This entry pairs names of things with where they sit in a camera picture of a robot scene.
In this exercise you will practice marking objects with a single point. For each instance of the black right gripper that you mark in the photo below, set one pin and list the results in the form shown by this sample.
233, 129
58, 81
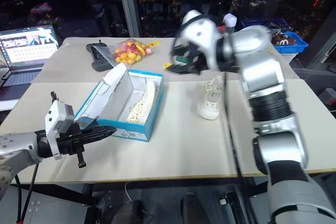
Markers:
195, 58

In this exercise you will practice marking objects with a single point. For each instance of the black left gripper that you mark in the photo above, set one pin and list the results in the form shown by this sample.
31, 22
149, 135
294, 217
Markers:
69, 142

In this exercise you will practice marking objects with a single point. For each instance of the blue and white shoebox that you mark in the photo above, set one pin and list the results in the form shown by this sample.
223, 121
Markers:
115, 108

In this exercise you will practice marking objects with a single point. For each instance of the white perforated children's shoe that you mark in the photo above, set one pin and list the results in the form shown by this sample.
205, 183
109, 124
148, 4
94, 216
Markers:
211, 100
143, 103

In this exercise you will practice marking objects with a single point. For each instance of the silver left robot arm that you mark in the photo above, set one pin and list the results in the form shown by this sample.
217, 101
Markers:
18, 145

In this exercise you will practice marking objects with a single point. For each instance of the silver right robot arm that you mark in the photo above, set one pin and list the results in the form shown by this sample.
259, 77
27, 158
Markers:
270, 98

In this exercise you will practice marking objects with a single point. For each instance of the open laptop computer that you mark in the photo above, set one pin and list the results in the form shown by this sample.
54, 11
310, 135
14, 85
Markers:
23, 56

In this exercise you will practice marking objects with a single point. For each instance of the yellow paper tag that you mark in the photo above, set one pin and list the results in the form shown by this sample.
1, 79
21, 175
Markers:
154, 43

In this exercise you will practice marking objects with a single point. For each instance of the clear bag of toy fruit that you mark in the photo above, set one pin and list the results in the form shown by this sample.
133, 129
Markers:
130, 51

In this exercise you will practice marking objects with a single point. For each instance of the white pentagon-shaped device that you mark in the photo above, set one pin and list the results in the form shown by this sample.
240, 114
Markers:
230, 20

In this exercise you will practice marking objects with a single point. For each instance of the grey window pillar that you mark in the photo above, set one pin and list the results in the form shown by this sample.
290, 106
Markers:
131, 3

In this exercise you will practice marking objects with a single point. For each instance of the black handheld remote controller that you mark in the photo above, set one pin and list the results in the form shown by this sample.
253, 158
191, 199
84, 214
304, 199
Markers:
98, 56

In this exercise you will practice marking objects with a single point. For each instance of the dark blue storage crate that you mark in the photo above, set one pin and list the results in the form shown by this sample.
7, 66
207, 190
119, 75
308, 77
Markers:
275, 23

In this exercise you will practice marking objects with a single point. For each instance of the brown plush toy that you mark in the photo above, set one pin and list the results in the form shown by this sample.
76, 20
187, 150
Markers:
283, 39

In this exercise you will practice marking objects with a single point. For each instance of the white perforated plastic basket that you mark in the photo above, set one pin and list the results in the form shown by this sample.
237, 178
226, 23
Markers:
290, 56

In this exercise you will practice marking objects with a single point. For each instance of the blue plastic bin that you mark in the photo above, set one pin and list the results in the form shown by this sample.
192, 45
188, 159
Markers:
300, 44

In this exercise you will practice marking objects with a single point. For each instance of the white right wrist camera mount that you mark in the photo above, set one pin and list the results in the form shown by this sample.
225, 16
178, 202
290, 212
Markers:
202, 32

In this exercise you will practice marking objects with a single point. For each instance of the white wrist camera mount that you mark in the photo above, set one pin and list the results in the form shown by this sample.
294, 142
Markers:
53, 119
202, 32

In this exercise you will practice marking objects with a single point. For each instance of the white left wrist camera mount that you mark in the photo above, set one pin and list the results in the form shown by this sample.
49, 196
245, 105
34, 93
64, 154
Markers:
53, 119

